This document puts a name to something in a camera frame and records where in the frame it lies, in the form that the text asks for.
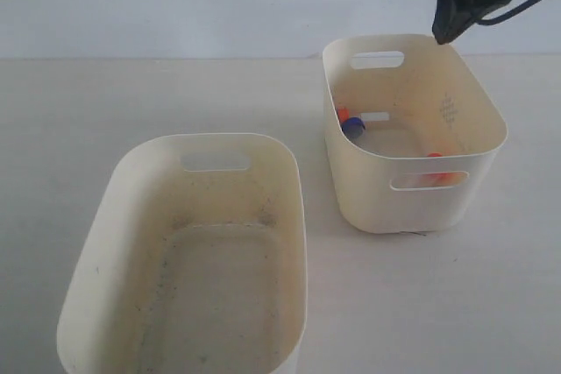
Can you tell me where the orange-capped clear tube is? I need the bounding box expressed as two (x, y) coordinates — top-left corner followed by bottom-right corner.
(336, 107), (351, 123)

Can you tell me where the blue-capped clear tube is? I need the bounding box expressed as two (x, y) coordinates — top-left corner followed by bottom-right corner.
(340, 112), (390, 139)

